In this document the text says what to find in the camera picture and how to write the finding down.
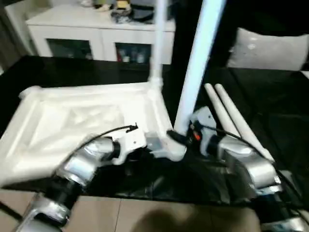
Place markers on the white plastic table top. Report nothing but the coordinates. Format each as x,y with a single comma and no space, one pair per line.
72,120

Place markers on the black cabinet with gold label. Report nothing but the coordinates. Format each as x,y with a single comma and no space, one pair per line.
183,36

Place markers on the grey pillow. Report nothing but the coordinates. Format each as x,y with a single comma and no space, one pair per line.
268,48

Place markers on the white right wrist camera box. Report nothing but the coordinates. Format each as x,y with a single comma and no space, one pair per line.
205,120

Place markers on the black mat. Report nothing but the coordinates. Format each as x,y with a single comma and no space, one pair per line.
265,96

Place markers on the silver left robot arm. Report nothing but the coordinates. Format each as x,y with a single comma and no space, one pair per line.
77,169

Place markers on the white plastic table leg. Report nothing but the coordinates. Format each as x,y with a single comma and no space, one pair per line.
158,48
239,120
200,60
219,111

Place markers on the white sideboard with glass doors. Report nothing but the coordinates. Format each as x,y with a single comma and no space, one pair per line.
84,31

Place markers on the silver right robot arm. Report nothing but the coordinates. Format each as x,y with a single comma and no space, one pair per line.
253,164

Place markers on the crumpled patterned bag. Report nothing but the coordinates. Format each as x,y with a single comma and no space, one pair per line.
122,15

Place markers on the grey curtain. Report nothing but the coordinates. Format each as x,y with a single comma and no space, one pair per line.
12,36

